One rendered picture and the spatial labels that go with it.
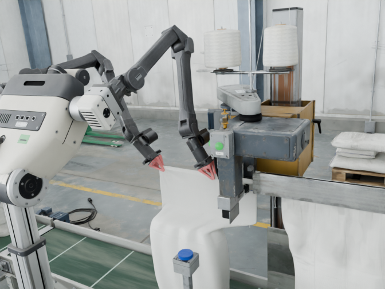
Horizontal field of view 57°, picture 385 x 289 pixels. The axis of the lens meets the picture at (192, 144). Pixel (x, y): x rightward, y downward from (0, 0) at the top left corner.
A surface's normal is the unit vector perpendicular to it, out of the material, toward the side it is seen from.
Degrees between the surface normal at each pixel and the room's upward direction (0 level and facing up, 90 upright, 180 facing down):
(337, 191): 90
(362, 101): 90
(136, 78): 73
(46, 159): 115
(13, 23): 90
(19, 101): 50
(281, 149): 90
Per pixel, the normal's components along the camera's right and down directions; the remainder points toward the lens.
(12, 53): 0.87, 0.08
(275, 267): -0.49, 0.28
